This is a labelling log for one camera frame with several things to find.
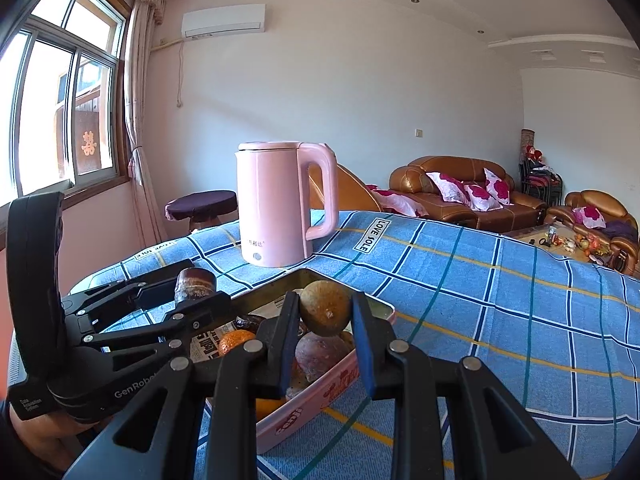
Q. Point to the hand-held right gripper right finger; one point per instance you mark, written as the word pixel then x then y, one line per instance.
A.
pixel 364 360

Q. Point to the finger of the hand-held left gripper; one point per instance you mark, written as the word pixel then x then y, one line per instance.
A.
pixel 125 285
pixel 200 315

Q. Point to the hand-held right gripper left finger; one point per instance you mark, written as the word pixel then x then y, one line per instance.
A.
pixel 287 360

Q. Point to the small tan fruit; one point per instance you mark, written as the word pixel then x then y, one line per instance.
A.
pixel 346 340

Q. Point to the purple passion fruit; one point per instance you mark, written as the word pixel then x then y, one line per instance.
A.
pixel 317 357

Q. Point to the brown pale-striped fruit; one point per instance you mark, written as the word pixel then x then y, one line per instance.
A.
pixel 195 285

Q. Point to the orange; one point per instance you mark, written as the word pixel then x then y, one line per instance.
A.
pixel 235 342
pixel 270 408

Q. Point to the dark wrinkled fruit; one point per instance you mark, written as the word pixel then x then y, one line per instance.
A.
pixel 250 322

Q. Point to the pink metal tin box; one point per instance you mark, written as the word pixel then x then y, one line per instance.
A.
pixel 320 400

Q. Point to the yellow-brown round fruit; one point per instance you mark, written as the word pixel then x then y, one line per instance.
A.
pixel 325 305

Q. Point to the person's left forearm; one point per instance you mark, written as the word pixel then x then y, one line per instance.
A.
pixel 45 440

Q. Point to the printed paper sheet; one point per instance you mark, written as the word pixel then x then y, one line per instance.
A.
pixel 205 347

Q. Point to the maroon cushioned stool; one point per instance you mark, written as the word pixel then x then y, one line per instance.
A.
pixel 200 205

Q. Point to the blue plaid tablecloth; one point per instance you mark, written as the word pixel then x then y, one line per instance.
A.
pixel 475 310

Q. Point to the pink electric kettle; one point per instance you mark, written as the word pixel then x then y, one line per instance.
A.
pixel 270 200

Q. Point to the window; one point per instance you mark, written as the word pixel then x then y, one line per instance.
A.
pixel 45 100

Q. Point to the orange leather armchair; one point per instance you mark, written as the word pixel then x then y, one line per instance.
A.
pixel 350 190

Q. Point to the beige curtain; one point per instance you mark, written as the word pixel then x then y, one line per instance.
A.
pixel 145 110

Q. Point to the white red floral pillow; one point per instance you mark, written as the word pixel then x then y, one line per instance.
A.
pixel 482 197
pixel 447 187
pixel 590 216
pixel 498 186

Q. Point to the brown leather sofa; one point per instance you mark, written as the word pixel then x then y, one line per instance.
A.
pixel 450 165

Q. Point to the cluttered coffee table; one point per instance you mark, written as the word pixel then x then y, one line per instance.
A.
pixel 550 245

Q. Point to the stacked black chairs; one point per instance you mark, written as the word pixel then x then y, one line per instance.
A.
pixel 542 182

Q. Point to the red plush toy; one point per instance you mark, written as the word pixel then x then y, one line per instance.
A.
pixel 536 152

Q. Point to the tall patterned vase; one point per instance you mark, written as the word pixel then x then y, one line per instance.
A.
pixel 528 140

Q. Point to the white air conditioner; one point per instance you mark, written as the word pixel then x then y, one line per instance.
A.
pixel 222 21

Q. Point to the brown leather armchair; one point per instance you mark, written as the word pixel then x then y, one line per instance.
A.
pixel 595 197

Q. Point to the purple cloth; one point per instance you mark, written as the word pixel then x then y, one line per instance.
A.
pixel 622 231

